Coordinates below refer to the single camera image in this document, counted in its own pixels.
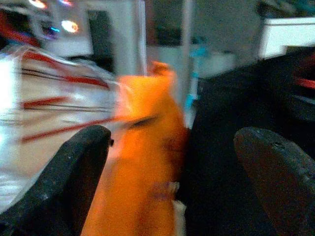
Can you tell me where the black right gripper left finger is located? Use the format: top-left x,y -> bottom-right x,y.
0,124 -> 112,236

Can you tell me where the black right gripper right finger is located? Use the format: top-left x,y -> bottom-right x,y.
233,126 -> 315,236

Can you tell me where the black shirt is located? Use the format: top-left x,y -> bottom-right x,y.
177,46 -> 315,236

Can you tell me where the white red-striped plastic bag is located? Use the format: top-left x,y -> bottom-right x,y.
0,45 -> 121,212

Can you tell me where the orange polo shirt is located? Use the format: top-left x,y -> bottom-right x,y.
80,60 -> 190,236

